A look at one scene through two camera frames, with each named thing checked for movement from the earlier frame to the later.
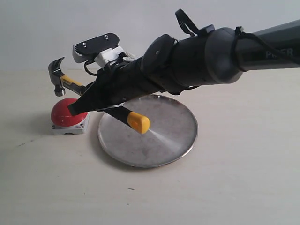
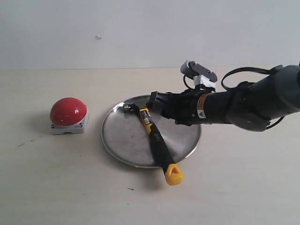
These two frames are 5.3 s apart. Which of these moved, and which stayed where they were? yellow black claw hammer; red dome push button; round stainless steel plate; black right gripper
Moved: black right gripper; yellow black claw hammer
Stayed: red dome push button; round stainless steel plate
